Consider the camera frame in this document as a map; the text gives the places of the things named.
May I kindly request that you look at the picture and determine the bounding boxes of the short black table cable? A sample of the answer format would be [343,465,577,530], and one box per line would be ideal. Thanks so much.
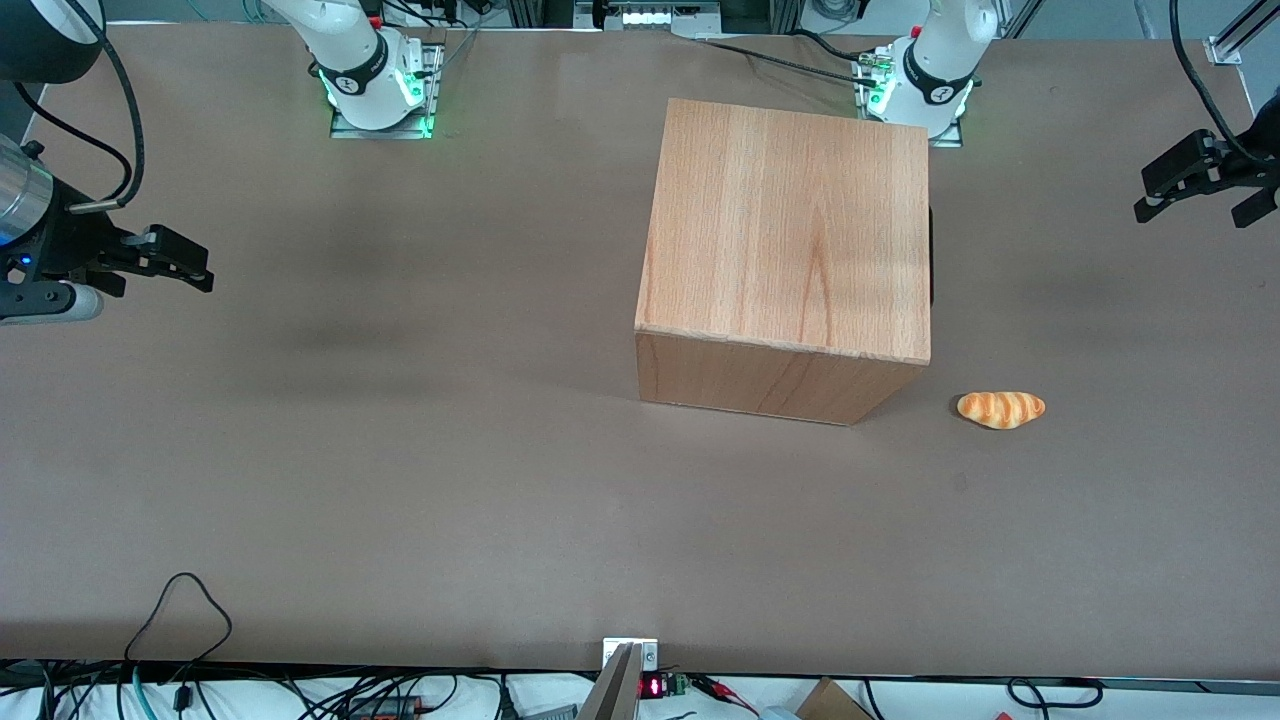
[790,28,891,63]

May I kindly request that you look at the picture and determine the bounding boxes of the light wooden drawer cabinet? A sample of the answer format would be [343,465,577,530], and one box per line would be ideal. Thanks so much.
[634,97,933,427]

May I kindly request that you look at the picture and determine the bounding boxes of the aluminium frame profile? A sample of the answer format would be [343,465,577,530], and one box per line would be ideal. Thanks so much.
[1204,0,1280,67]

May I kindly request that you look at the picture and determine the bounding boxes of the white lit power strip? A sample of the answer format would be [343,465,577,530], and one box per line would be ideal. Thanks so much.
[618,4,703,30]

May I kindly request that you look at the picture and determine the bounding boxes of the right Franka gripper body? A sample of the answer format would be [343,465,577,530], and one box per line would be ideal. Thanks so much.
[0,198,153,288]

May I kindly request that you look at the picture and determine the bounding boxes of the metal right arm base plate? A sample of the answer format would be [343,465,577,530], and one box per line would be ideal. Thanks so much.
[330,40,447,140]

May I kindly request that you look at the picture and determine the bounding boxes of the red black clip leads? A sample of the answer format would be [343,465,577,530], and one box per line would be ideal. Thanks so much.
[690,674,763,717]

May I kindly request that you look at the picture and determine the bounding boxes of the brown cardboard piece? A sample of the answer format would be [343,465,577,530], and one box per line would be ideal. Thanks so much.
[795,678,853,720]

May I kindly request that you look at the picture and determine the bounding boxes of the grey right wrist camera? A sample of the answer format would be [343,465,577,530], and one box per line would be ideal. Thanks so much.
[0,283,106,324]

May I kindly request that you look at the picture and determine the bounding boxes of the orange striped toy bread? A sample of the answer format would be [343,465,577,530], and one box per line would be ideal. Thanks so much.
[957,390,1047,430]

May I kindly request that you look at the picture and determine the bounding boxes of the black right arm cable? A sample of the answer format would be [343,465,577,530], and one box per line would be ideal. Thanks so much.
[12,82,136,186]
[68,25,147,213]

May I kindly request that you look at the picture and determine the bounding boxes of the left Franka gripper body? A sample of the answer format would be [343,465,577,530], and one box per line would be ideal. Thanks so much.
[1203,132,1280,197]

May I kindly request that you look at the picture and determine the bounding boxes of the long black table cable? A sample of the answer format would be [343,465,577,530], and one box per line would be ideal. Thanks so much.
[695,38,881,87]

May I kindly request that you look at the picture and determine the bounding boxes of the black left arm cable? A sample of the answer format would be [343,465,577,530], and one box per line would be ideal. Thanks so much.
[1168,0,1263,166]

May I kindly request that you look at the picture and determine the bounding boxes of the black looped table cable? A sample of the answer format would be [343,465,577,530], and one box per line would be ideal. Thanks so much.
[124,572,234,669]

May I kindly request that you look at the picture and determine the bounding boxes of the orange black electronic device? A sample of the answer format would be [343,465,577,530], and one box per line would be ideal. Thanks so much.
[348,695,423,720]

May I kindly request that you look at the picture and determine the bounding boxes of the aluminium camera mount bar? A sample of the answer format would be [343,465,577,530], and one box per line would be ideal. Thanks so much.
[577,644,642,720]

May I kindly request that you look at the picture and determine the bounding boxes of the black coiled edge cable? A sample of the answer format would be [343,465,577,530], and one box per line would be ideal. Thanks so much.
[1005,677,1107,708]

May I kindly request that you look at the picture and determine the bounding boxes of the silver metal mounting bracket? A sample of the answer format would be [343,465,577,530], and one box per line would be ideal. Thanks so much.
[603,638,660,672]

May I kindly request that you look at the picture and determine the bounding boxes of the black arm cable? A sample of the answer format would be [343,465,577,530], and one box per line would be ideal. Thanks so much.
[68,25,147,213]
[12,82,136,186]
[1168,0,1263,166]

